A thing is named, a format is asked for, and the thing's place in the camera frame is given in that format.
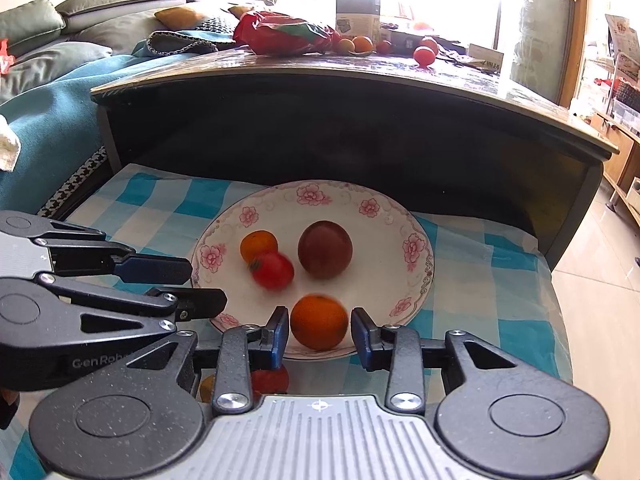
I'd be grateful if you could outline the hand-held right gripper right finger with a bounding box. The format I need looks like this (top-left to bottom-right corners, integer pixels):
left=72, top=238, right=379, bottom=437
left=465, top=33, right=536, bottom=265
left=351, top=307, right=572, bottom=415

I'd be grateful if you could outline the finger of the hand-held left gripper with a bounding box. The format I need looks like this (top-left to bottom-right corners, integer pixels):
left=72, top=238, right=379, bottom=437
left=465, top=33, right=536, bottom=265
left=36, top=272, right=229, bottom=335
left=27, top=214, right=194, bottom=286

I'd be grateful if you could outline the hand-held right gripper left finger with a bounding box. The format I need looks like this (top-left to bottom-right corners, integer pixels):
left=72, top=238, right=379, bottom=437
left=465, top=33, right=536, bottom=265
left=107, top=306, right=291, bottom=414

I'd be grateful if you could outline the large orange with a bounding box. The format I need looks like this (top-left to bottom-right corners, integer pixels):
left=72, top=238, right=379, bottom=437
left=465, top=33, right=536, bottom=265
left=290, top=294, right=349, bottom=352

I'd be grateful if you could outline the white floral plate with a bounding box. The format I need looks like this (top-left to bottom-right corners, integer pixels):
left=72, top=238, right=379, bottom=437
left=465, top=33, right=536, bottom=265
left=191, top=180, right=435, bottom=360

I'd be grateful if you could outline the dark red apple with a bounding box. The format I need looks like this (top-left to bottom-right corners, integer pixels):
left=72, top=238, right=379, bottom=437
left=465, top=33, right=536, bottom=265
left=297, top=220, right=354, bottom=281

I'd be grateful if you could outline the blue white checkered cloth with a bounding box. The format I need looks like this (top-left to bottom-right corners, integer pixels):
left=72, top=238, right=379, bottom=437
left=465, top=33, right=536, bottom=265
left=0, top=162, right=573, bottom=480

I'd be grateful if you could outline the teal blanket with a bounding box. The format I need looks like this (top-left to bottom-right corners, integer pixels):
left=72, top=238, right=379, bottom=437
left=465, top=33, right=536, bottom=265
left=0, top=52, right=151, bottom=216

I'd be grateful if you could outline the white towel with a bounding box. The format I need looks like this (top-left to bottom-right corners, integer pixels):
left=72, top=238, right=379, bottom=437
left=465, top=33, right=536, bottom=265
left=0, top=115, right=23, bottom=173

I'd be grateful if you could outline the dark coffee table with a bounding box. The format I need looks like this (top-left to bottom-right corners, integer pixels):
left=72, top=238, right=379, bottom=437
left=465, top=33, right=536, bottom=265
left=90, top=47, right=620, bottom=271

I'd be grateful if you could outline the patterned fabric bag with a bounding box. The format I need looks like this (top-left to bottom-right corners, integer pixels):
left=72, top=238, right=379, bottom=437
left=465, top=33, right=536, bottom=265
left=132, top=30, right=221, bottom=58

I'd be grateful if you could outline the yellow pillow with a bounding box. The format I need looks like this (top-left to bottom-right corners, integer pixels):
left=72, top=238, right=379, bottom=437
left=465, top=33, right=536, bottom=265
left=154, top=6, right=208, bottom=31

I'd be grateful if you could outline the grey green sofa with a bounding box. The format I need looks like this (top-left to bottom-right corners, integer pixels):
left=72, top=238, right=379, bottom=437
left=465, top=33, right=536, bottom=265
left=0, top=0, right=258, bottom=106

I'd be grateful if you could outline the red plastic bag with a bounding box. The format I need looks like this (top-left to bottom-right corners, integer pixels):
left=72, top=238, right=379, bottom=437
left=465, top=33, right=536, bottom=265
left=232, top=10, right=342, bottom=57

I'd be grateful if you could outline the green cushion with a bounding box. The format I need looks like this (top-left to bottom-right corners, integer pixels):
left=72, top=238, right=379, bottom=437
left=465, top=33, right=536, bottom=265
left=0, top=0, right=67, bottom=53

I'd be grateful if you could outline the wooden cabinet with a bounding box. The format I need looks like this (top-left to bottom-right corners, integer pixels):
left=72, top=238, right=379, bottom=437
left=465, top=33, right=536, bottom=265
left=585, top=110, right=640, bottom=226

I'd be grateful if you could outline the grey white carton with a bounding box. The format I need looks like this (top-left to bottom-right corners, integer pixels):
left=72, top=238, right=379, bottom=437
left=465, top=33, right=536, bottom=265
left=335, top=0, right=382, bottom=48

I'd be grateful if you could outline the pale rolled curtain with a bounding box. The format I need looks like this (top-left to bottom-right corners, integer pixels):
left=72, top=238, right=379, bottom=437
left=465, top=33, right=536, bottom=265
left=510, top=0, right=573, bottom=106

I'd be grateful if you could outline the printed paper poster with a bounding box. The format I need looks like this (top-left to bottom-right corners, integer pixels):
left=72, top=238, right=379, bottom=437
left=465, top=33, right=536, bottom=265
left=605, top=12, right=640, bottom=86

